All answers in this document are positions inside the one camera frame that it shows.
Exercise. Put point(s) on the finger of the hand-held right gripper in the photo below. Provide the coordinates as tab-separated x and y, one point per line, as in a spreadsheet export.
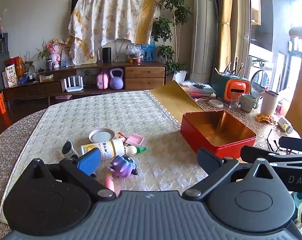
293	142
253	152

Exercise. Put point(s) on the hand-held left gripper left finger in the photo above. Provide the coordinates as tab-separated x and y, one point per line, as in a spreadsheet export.
89	160

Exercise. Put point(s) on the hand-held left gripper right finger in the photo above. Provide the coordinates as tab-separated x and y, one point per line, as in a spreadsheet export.
207	159

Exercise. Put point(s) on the white frame sunglasses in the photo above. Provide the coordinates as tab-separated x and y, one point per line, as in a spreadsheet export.
66	148

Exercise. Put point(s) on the round metal tin lid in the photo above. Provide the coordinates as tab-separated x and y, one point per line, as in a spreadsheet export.
101	136

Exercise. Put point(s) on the white bottle yellow label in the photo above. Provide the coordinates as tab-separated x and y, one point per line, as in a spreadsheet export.
113	146

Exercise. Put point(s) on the pink plastic toy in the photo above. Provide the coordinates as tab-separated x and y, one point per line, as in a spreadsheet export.
109	182

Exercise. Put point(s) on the purple plastic toy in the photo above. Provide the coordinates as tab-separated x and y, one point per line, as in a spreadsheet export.
122	166

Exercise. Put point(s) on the red tin box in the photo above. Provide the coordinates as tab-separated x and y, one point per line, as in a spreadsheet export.
190	130

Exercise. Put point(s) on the red candy wrapper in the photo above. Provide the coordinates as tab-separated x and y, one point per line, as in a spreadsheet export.
122	136

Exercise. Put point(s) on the small pink box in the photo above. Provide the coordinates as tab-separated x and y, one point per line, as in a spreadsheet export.
134	140

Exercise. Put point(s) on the small green object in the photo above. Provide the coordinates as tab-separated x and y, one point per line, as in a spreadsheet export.
141	149

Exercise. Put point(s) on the small lying bottle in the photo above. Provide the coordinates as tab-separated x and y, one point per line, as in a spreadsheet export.
285	125

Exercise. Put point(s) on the black eyeglasses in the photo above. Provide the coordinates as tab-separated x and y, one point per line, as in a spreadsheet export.
269	140

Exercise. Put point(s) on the orange snack wrapper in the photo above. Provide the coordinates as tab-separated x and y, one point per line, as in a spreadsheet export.
264	118

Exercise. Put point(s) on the white tumbler mug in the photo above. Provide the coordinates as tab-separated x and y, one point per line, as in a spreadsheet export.
268	105

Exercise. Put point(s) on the grey-green mug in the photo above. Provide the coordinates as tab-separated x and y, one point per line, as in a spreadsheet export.
247	102

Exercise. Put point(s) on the clear drinking glass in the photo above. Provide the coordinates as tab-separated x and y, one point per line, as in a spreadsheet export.
234	102

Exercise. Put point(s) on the white round coaster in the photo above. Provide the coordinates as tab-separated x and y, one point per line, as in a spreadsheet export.
215	103

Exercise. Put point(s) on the yellow chair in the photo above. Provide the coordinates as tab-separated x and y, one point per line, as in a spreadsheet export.
300	85

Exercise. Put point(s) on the gold table mat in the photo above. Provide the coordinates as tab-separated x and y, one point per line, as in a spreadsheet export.
173	100

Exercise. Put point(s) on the plastic document case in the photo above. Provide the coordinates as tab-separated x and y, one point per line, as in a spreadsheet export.
198	88

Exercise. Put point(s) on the washing machine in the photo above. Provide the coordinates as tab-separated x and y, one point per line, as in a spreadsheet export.
260	77

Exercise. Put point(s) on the white router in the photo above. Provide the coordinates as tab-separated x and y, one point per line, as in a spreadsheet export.
73	88

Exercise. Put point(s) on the green orange utensil holder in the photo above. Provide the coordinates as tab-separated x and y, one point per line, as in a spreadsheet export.
223	85

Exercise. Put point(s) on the pink toy suitcase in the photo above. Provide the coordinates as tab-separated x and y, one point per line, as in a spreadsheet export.
102	81

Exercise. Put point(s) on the purple kettlebell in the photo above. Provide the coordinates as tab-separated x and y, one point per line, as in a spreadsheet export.
116	82

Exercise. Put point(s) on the small cardboard box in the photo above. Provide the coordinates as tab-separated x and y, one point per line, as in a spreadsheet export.
46	77

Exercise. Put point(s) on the wooden tv cabinet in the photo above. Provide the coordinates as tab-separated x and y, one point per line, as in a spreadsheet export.
143	72

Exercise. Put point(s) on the potted orchid plant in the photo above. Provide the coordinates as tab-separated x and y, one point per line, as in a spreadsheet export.
49	65

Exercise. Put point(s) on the black speaker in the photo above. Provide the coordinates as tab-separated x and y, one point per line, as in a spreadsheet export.
106	55

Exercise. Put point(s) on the pink doll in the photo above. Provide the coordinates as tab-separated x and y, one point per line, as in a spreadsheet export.
55	55

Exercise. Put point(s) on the small potted plant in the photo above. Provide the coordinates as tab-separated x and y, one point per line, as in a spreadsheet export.
28	66

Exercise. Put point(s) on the yellow curtain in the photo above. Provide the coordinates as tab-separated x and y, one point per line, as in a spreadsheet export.
225	42

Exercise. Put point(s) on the printed snack box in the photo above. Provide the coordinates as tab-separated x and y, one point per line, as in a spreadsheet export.
11	77

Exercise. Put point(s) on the plastic bag of fruit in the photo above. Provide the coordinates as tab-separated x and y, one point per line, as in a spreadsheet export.
134	53

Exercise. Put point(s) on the blue picture box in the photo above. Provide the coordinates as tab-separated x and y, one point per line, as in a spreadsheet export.
149	52

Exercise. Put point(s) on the orange gift bag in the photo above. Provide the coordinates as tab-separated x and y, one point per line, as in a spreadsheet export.
15	62

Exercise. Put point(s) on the beige standing air conditioner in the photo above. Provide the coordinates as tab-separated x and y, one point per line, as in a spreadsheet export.
205	30

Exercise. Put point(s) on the black drinks machine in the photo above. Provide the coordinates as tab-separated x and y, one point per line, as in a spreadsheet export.
0	55

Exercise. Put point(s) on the floral yellow sheet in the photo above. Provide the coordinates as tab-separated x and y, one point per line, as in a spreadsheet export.
111	12

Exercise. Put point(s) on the small toy figure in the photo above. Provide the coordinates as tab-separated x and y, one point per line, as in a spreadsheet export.
1	28

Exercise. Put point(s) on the black television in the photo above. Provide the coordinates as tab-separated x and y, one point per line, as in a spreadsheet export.
75	2

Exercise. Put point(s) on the tall potted plant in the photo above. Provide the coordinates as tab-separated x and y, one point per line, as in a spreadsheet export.
174	2

